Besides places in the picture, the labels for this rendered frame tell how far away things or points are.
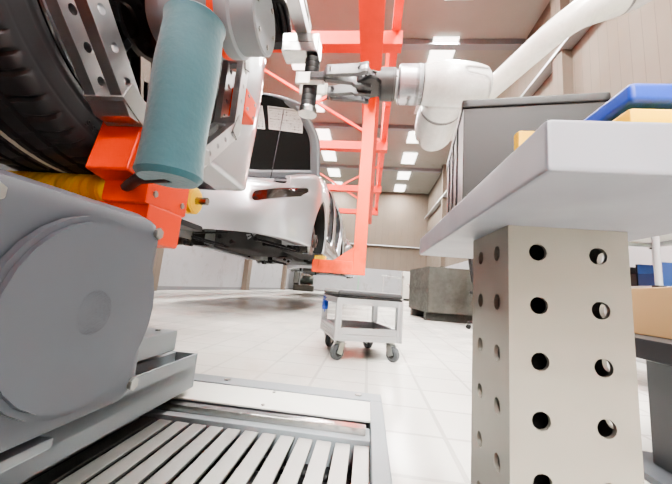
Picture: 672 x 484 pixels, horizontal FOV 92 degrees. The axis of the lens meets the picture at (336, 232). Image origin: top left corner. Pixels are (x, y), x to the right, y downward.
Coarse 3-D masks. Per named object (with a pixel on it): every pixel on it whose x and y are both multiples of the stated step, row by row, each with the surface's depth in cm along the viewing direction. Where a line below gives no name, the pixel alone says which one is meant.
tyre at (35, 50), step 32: (0, 0) 39; (32, 0) 42; (0, 32) 40; (32, 32) 43; (0, 64) 41; (32, 64) 43; (64, 64) 47; (0, 96) 45; (32, 96) 45; (64, 96) 48; (0, 128) 49; (32, 128) 49; (64, 128) 49; (96, 128) 53; (0, 160) 58; (32, 160) 57; (64, 160) 55
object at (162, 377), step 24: (144, 360) 68; (168, 360) 75; (192, 360) 76; (144, 384) 60; (168, 384) 67; (192, 384) 77; (120, 408) 54; (144, 408) 60; (48, 432) 42; (72, 432) 45; (96, 432) 49; (48, 456) 42; (0, 480) 36; (24, 480) 39
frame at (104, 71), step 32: (64, 0) 42; (96, 0) 42; (64, 32) 44; (96, 32) 43; (96, 64) 48; (128, 64) 48; (224, 64) 89; (96, 96) 48; (128, 96) 48; (224, 96) 88; (224, 128) 82
